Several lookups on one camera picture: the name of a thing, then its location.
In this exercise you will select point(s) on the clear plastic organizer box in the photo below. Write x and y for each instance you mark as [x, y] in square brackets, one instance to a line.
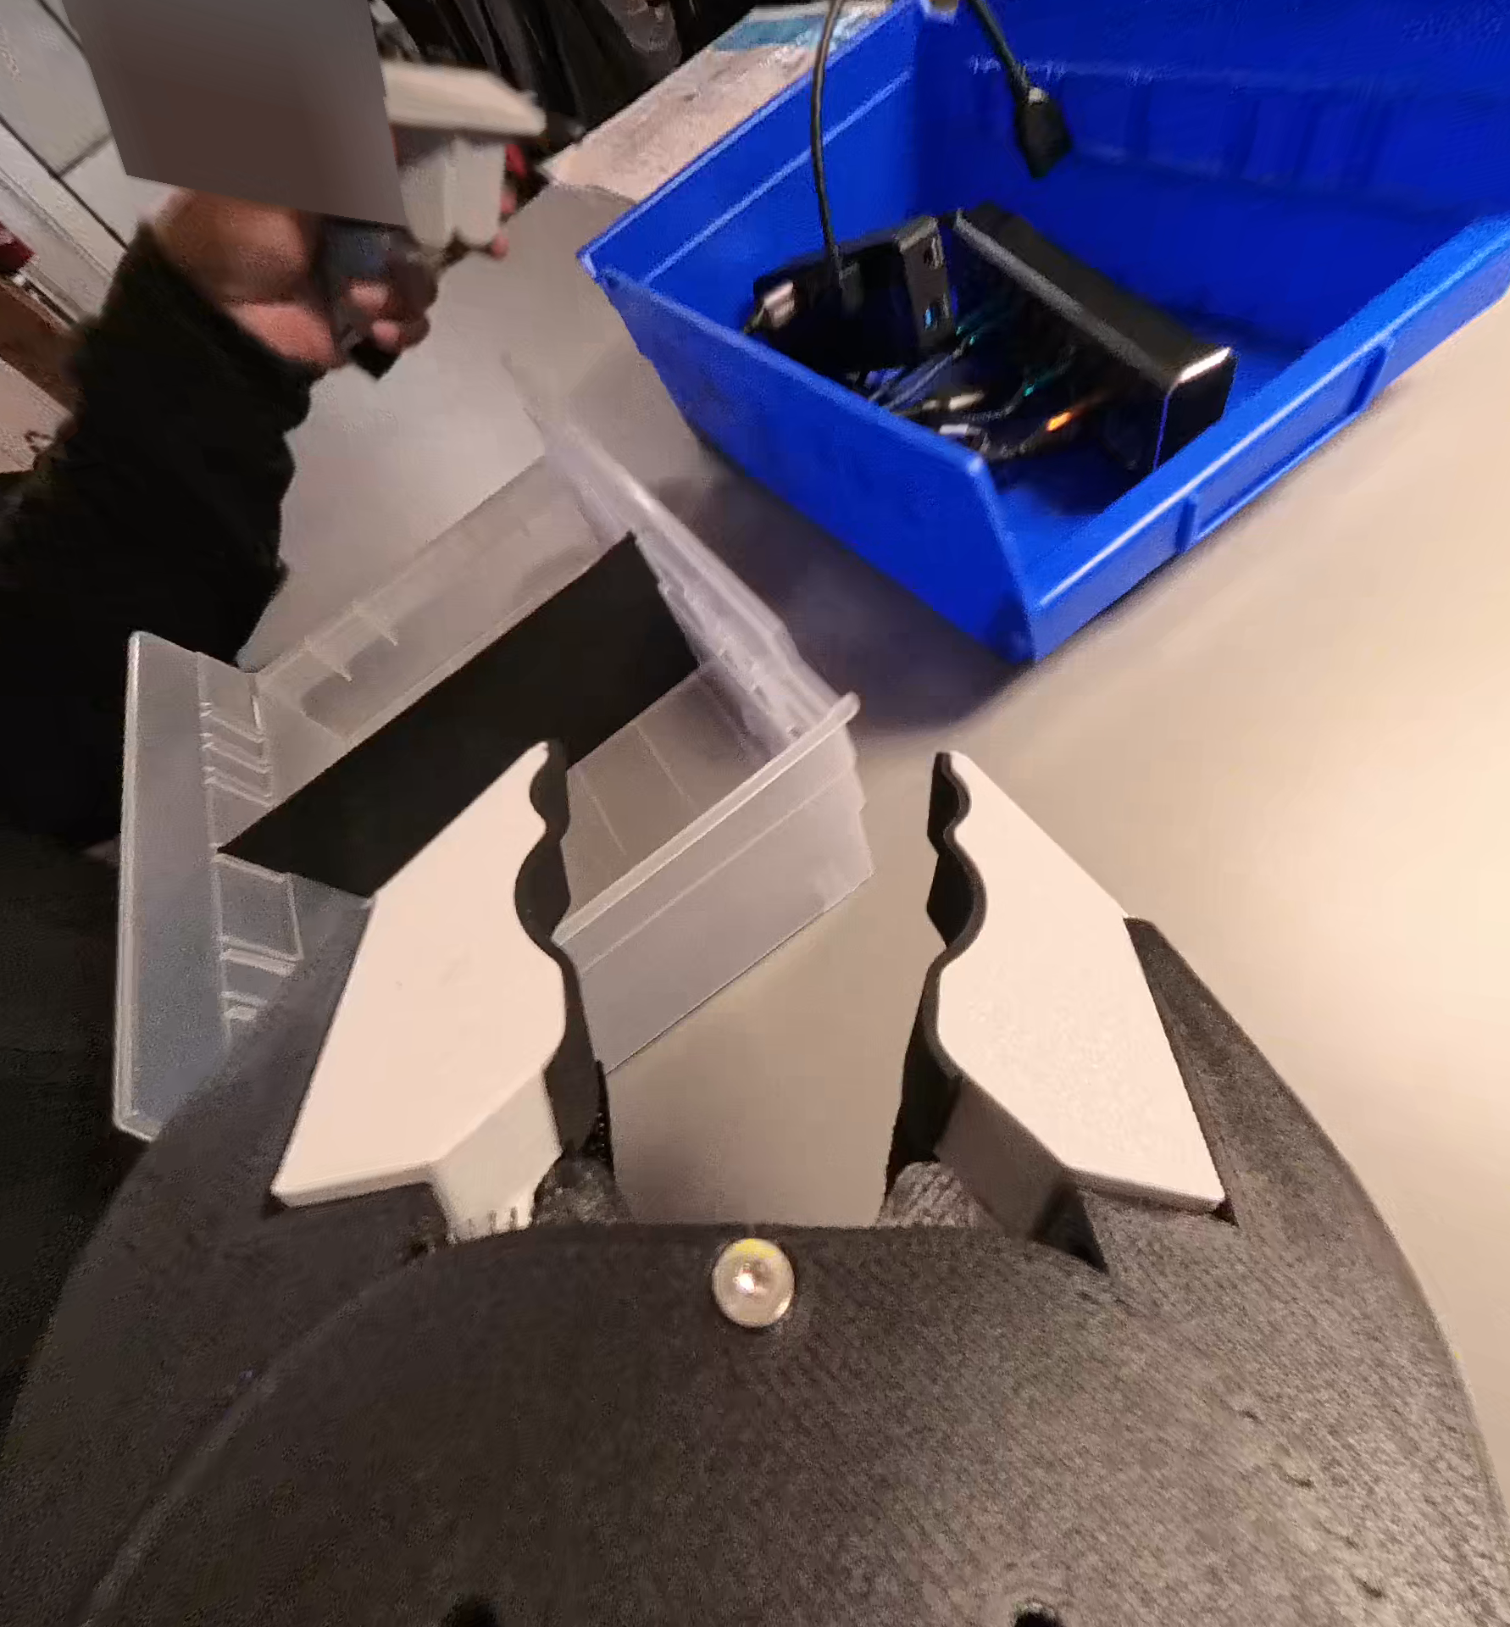
[731, 865]

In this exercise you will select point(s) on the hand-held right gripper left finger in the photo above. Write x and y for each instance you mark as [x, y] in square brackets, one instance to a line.
[436, 1018]

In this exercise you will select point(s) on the long black usb hub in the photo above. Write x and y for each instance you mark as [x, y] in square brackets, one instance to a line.
[1086, 319]

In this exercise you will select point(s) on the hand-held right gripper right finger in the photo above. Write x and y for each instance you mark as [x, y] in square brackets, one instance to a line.
[1060, 1042]

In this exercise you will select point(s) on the person's left hand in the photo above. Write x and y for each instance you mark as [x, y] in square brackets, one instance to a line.
[248, 272]

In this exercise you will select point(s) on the person's left forearm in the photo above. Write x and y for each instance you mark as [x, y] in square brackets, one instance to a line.
[107, 534]

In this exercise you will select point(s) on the small black usb hub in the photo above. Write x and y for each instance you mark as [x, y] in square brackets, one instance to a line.
[869, 304]

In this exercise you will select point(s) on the large blue plastic bin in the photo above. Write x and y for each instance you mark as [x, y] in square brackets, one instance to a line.
[830, 421]

